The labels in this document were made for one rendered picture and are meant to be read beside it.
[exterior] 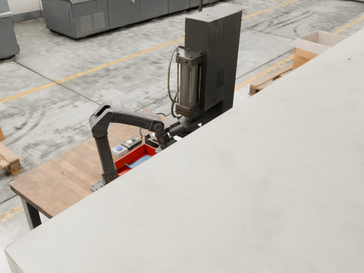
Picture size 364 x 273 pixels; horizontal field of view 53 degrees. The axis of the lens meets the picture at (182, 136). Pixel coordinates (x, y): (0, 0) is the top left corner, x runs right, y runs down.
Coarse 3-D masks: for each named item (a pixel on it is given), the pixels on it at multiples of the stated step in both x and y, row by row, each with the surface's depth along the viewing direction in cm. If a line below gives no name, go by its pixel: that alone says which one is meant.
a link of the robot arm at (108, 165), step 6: (90, 120) 149; (90, 126) 147; (96, 138) 149; (102, 138) 150; (96, 144) 152; (102, 144) 152; (108, 144) 154; (102, 150) 154; (108, 150) 155; (102, 156) 156; (108, 156) 157; (102, 162) 157; (108, 162) 158; (114, 162) 165; (102, 168) 159; (108, 168) 159; (114, 168) 160; (108, 174) 161; (114, 174) 162
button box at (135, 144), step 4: (140, 128) 219; (140, 132) 215; (132, 136) 207; (136, 140) 204; (140, 140) 204; (124, 144) 201; (128, 144) 201; (132, 144) 201; (136, 144) 203; (140, 144) 206; (128, 148) 199; (132, 148) 201
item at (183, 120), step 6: (210, 108) 187; (216, 108) 185; (198, 114) 179; (204, 114) 181; (210, 114) 182; (180, 120) 174; (186, 120) 172; (192, 120) 174; (198, 120) 174; (186, 126) 169; (192, 126) 172; (198, 126) 174; (186, 132) 172
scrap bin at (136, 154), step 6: (144, 144) 196; (138, 150) 194; (144, 150) 198; (150, 150) 195; (126, 156) 187; (132, 156) 191; (138, 156) 196; (150, 156) 196; (120, 162) 185; (126, 162) 189; (120, 168) 186; (126, 168) 186; (120, 174) 178
